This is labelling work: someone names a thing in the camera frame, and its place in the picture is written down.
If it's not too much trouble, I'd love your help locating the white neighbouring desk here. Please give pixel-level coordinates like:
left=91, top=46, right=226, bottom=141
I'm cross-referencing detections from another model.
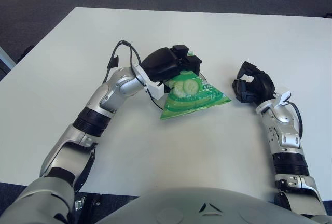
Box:
left=0, top=46, right=16, bottom=71

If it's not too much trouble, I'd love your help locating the black table leg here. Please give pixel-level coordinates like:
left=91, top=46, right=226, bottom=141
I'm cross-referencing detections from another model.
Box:
left=82, top=192, right=103, bottom=224

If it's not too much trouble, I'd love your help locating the grey robot torso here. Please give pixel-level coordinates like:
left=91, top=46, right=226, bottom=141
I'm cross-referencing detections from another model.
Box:
left=95, top=186, right=332, bottom=224

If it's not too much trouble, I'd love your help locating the white plate black rim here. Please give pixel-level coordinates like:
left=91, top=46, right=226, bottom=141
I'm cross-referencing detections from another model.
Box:
left=149, top=71, right=210, bottom=112

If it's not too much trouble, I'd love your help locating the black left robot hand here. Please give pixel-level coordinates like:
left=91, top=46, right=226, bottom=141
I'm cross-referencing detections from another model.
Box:
left=142, top=44, right=203, bottom=82

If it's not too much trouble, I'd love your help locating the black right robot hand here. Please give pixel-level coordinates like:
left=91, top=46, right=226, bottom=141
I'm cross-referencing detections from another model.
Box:
left=231, top=61, right=277, bottom=104

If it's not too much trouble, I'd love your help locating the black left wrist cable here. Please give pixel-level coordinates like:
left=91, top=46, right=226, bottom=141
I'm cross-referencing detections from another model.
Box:
left=102, top=40, right=154, bottom=97

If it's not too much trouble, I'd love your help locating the green chips snack bag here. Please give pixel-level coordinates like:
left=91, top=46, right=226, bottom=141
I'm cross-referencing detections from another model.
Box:
left=159, top=50, right=232, bottom=121

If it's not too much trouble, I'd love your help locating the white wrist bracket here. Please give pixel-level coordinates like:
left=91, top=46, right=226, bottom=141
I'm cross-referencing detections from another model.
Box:
left=274, top=91, right=293, bottom=107
left=131, top=63, right=169, bottom=100

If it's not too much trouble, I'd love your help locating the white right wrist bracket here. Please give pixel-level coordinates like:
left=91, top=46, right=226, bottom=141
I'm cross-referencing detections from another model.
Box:
left=274, top=91, right=293, bottom=107

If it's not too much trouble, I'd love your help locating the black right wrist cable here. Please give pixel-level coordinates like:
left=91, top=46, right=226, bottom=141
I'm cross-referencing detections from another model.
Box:
left=289, top=102, right=303, bottom=138

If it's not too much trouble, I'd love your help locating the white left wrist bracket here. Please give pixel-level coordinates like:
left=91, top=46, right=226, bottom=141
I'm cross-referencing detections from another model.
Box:
left=131, top=63, right=169, bottom=100

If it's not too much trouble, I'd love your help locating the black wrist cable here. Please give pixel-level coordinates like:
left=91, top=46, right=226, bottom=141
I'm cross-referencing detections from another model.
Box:
left=102, top=40, right=154, bottom=97
left=289, top=102, right=303, bottom=138

